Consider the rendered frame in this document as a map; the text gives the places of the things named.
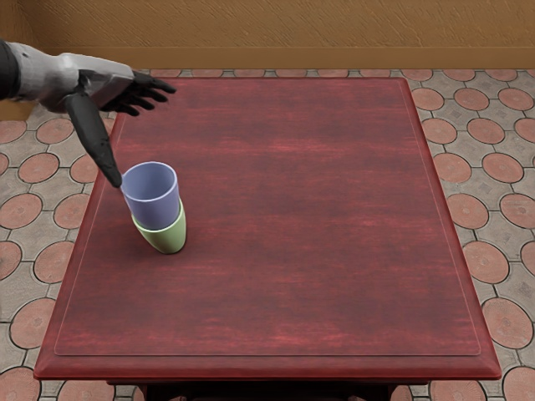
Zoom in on lavender blue cup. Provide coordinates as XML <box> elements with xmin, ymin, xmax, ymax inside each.
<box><xmin>120</xmin><ymin>161</ymin><xmax>181</xmax><ymax>230</ymax></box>

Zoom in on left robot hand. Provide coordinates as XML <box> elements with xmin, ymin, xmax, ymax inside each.
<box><xmin>14</xmin><ymin>43</ymin><xmax>177</xmax><ymax>189</ymax></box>

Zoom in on light green cup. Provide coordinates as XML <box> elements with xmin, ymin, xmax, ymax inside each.
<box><xmin>131</xmin><ymin>200</ymin><xmax>187</xmax><ymax>255</ymax></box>

